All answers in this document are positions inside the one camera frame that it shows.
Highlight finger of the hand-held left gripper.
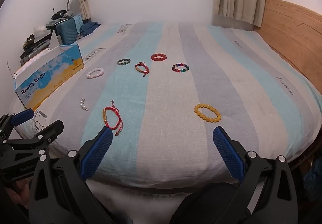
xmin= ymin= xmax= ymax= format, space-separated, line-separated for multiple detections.
xmin=0 ymin=109 xmax=35 ymax=139
xmin=5 ymin=120 xmax=65 ymax=154

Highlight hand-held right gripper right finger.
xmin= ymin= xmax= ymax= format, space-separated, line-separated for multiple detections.
xmin=213 ymin=126 xmax=302 ymax=224

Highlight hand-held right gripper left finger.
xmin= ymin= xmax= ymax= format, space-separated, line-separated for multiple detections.
xmin=28 ymin=126 xmax=114 ymax=224

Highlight blue and yellow cardboard box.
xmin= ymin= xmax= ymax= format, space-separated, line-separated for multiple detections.
xmin=7 ymin=31 xmax=85 ymax=111

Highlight white pink bead bracelet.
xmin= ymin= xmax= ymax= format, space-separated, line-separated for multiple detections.
xmin=86 ymin=67 xmax=105 ymax=79

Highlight multicolour bead bracelet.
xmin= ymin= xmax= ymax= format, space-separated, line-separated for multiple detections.
xmin=171 ymin=63 xmax=190 ymax=73

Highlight person's left hand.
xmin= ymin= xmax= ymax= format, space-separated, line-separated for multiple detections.
xmin=5 ymin=180 xmax=30 ymax=205

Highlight striped bed sheet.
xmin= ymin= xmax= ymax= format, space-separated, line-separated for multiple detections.
xmin=10 ymin=21 xmax=322 ymax=189

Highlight stack of dark devices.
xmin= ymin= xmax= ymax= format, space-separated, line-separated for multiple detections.
xmin=20 ymin=34 xmax=52 ymax=65

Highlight white plastic bag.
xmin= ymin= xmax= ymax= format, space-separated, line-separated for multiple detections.
xmin=33 ymin=25 xmax=51 ymax=38

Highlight light blue cloth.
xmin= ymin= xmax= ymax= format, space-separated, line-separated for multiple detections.
xmin=72 ymin=15 xmax=83 ymax=34

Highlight grey clothes pile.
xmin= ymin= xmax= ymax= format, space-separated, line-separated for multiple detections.
xmin=52 ymin=8 xmax=75 ymax=23

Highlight dark blue clothes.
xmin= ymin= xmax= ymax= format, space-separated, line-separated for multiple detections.
xmin=80 ymin=21 xmax=101 ymax=37

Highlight wooden headboard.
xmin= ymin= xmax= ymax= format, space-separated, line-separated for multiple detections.
xmin=254 ymin=0 xmax=322 ymax=86

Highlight large red cord bracelet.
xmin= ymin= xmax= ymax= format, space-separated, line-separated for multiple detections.
xmin=102 ymin=99 xmax=124 ymax=136

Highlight yellow bead bracelet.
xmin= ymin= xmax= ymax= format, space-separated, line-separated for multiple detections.
xmin=194 ymin=103 xmax=222 ymax=123

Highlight small red cord bracelet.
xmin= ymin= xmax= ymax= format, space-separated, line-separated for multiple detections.
xmin=134 ymin=62 xmax=151 ymax=77

